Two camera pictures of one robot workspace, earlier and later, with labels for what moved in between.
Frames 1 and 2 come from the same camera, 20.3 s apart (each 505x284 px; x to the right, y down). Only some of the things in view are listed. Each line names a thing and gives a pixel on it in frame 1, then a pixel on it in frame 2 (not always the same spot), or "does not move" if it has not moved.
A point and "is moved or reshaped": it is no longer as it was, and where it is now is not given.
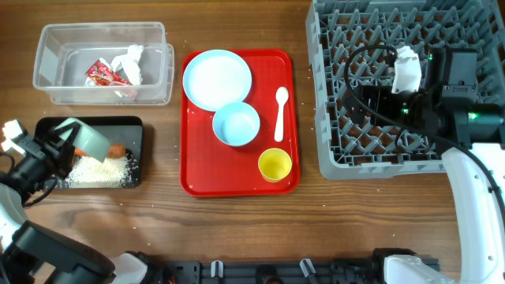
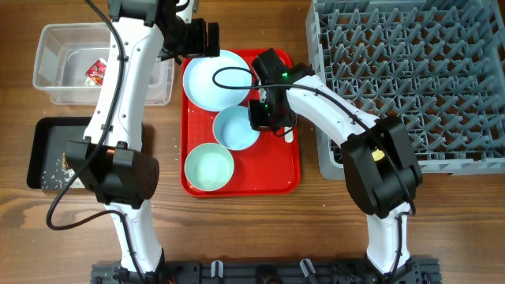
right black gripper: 371,102 to 256,115
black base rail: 339,271 does not move
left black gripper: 47,147 to 197,46
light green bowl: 87,141 is moved or reshaped
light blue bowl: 236,124 does not move
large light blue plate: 214,78 does not move
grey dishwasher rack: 352,44 does not move
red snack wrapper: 101,75 does not move
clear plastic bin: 67,50 does not move
